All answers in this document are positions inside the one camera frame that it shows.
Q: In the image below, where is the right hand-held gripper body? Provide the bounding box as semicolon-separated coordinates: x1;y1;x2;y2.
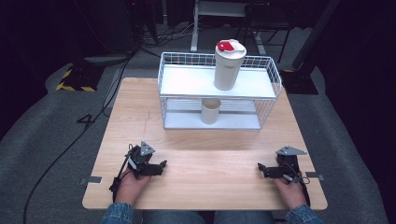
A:
264;146;308;185

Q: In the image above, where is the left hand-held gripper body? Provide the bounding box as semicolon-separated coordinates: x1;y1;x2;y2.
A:
124;140;165;180

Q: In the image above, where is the beige cup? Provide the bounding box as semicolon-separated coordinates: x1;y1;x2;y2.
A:
200;98;222;125

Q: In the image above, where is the white wire shelf rack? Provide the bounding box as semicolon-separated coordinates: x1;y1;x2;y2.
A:
157;51;283;132

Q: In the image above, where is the cream tumbler with red lid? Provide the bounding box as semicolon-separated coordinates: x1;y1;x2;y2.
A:
213;38;248;91

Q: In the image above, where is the person's right hand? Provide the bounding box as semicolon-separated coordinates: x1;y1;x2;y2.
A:
274;176;308;211

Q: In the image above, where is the person's left hand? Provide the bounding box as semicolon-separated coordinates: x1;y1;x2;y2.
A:
115;167;151;207

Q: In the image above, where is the grey tape strip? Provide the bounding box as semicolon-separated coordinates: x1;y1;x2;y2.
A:
79;175;103;186
304;171;325;182

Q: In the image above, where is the black yellow striped stand base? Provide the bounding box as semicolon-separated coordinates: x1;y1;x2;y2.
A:
55;63;106;93

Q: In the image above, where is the black slanted pole with base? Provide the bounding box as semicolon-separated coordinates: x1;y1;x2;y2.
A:
279;0;343;96

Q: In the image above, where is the white metal stand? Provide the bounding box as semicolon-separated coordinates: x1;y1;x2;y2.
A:
190;0;267;56

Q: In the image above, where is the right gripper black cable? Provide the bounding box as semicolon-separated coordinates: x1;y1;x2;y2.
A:
281;161;312;207

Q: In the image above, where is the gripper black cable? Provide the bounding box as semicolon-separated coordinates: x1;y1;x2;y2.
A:
108;143;134;202
281;161;312;207

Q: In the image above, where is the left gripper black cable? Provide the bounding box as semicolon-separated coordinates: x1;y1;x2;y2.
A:
108;143;134;202

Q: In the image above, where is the long black floor cable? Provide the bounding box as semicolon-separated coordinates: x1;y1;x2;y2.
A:
21;52;135;224

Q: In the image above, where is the bundle of floor cables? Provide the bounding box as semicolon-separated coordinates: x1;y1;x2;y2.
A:
136;18;200;59

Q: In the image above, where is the black metal chair frame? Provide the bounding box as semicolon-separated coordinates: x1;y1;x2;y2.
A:
242;2;295;64

